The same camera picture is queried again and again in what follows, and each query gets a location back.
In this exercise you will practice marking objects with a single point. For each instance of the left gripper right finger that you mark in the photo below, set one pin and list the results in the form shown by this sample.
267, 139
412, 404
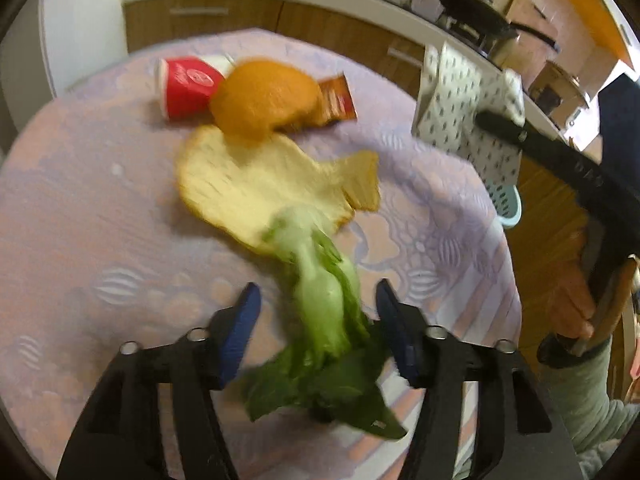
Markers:
519, 433

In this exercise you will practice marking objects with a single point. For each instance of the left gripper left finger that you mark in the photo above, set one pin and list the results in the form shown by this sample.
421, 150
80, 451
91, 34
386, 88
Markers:
154, 405

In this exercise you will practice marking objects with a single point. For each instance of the white heart-pattern paper bag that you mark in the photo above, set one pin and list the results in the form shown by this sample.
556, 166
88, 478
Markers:
452, 91

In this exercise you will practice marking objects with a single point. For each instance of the green lettuce leaves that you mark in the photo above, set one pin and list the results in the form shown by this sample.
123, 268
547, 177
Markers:
331, 365

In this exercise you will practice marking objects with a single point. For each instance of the large orange peel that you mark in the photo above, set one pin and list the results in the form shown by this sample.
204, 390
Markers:
241, 187

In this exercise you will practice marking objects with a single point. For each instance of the red paper cup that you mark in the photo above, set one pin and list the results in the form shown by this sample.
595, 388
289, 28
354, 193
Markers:
185, 85

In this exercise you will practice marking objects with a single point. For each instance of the wooden kitchen cabinet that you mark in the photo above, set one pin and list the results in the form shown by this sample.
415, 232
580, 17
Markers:
550, 210

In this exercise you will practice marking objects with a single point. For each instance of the person's right hand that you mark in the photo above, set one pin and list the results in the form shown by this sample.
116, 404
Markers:
571, 309

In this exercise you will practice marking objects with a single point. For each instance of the light blue waste basket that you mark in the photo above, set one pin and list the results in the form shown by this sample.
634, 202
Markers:
507, 203

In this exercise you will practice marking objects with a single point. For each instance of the beige rice cooker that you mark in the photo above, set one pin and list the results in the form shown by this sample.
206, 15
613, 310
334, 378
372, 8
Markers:
558, 93

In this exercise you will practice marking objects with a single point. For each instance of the floral pink tablecloth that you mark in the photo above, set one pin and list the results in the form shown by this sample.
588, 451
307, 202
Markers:
97, 248

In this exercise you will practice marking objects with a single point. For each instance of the wooden cutting board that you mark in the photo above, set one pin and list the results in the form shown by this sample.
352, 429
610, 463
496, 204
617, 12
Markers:
525, 12

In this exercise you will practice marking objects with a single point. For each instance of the black frying pan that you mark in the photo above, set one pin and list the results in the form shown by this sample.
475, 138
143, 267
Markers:
484, 25

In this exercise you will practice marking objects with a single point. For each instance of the brown small snack wrapper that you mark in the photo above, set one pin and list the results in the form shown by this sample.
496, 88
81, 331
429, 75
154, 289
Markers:
338, 105

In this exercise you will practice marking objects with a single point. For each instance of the orange wall cabinet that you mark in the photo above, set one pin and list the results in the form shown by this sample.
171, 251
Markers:
607, 31

